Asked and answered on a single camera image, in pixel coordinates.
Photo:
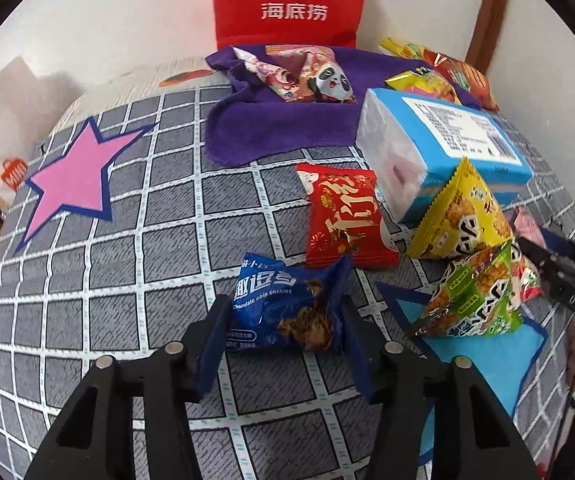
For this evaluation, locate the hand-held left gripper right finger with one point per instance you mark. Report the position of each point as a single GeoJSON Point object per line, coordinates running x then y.
{"type": "Point", "coordinates": [360, 355]}

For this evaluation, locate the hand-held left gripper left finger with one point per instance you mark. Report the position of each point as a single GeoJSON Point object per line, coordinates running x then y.
{"type": "Point", "coordinates": [212, 345]}

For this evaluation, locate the pink strawberry snack packet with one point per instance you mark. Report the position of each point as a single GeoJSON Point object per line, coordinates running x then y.
{"type": "Point", "coordinates": [527, 280]}

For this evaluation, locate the pale pink snack packet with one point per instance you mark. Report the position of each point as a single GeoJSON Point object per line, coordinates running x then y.
{"type": "Point", "coordinates": [525, 225]}

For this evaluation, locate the blue cookie packet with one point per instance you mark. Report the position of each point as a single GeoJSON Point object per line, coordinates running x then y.
{"type": "Point", "coordinates": [267, 305]}

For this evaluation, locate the green triangular snack packet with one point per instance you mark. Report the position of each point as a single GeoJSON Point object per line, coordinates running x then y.
{"type": "Point", "coordinates": [472, 300]}

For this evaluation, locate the red snack packet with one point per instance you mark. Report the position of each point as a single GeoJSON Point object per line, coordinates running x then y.
{"type": "Point", "coordinates": [347, 215]}

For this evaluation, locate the yellow and pink snack packet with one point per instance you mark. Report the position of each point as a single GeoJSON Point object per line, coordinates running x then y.
{"type": "Point", "coordinates": [427, 85]}

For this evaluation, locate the panda print snack packet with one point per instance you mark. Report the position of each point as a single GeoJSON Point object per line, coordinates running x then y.
{"type": "Point", "coordinates": [335, 82]}

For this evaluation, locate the long pink candy packet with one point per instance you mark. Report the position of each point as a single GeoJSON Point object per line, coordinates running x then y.
{"type": "Point", "coordinates": [267, 77]}

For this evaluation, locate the yellow triangular snack packet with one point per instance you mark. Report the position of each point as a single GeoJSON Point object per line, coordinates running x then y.
{"type": "Point", "coordinates": [457, 220]}

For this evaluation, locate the blue paper star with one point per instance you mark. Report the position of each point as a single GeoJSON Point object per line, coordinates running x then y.
{"type": "Point", "coordinates": [497, 365]}

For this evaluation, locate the blue tissue pack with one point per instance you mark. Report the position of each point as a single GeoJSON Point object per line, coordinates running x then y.
{"type": "Point", "coordinates": [407, 125]}

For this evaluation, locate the orange chip bag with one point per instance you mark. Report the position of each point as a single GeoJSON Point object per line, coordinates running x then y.
{"type": "Point", "coordinates": [472, 80]}

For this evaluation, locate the pink paper star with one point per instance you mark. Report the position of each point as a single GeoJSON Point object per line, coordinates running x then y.
{"type": "Point", "coordinates": [72, 185]}

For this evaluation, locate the purple towel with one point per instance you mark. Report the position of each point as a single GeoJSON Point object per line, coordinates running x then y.
{"type": "Point", "coordinates": [277, 125]}

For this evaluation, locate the yellow chip bag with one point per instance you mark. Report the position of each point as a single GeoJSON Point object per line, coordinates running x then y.
{"type": "Point", "coordinates": [397, 47]}

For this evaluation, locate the fruit print sheet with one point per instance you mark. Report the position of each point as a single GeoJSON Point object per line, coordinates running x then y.
{"type": "Point", "coordinates": [132, 82]}

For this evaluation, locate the white plastic shopping bag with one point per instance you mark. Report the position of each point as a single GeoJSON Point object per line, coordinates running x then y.
{"type": "Point", "coordinates": [7, 120]}

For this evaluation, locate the red paper bag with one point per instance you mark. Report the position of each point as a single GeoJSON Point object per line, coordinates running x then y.
{"type": "Point", "coordinates": [237, 0]}

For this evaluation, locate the brown wooden door frame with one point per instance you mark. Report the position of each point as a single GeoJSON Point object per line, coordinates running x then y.
{"type": "Point", "coordinates": [490, 20]}

